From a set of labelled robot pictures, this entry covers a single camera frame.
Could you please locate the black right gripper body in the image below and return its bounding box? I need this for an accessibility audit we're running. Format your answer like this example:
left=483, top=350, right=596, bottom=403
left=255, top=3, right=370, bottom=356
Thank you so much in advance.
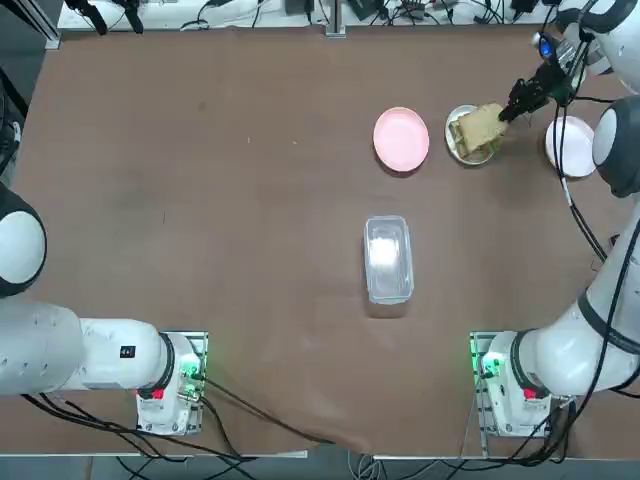
left=533, top=62, right=576, bottom=105

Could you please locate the brown bread slice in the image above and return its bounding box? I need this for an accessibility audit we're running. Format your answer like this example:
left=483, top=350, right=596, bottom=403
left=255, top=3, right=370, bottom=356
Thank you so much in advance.
left=459, top=102, right=512, bottom=154
left=449, top=119, right=501, bottom=161

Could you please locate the white round plate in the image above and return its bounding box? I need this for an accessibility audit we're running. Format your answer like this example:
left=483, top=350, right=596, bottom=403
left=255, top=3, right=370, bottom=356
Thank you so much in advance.
left=544, top=115, right=599, bottom=179
left=444, top=103, right=501, bottom=166

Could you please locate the pink round plate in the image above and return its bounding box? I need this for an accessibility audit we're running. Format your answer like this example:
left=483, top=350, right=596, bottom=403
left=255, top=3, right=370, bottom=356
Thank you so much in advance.
left=373, top=106, right=431, bottom=174

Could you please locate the clear plastic container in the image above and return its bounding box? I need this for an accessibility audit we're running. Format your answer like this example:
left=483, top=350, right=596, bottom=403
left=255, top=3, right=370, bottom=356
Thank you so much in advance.
left=363, top=214, right=415, bottom=306

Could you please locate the black stand leg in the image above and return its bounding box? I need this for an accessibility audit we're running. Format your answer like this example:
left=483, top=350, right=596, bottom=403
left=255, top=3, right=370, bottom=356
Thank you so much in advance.
left=117, top=0, right=146, bottom=34
left=67, top=0, right=109, bottom=36

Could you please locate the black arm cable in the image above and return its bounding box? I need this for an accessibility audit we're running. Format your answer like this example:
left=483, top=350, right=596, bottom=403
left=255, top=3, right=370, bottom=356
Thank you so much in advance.
left=552, top=19, right=611, bottom=264

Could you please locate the aluminium camera post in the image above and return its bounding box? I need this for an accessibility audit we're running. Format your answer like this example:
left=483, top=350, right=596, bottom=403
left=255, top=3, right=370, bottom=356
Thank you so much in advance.
left=324, top=0, right=347, bottom=39

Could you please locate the black base cable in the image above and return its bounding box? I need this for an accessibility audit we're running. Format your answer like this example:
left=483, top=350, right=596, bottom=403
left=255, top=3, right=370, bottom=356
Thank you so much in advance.
left=197, top=372, right=351, bottom=449

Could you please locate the aluminium rail bracket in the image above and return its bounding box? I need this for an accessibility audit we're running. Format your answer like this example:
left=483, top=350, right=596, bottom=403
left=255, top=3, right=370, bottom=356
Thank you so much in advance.
left=29, top=0, right=61, bottom=50

